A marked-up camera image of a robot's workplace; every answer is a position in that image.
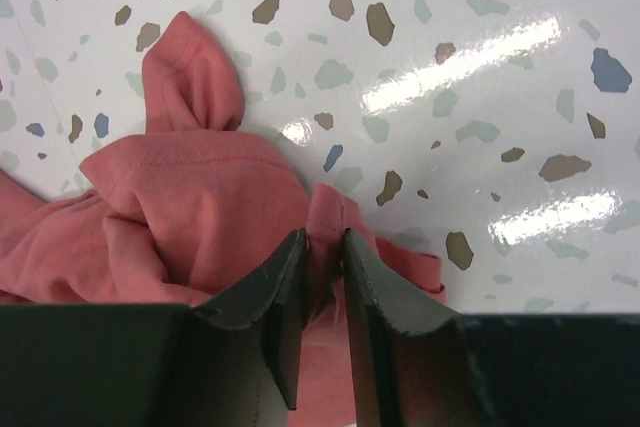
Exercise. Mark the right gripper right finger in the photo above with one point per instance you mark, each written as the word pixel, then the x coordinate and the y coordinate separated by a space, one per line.
pixel 409 360

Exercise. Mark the salmon pink t shirt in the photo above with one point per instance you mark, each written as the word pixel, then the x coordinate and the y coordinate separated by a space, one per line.
pixel 183 211

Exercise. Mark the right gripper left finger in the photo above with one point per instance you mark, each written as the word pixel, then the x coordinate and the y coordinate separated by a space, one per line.
pixel 258 324

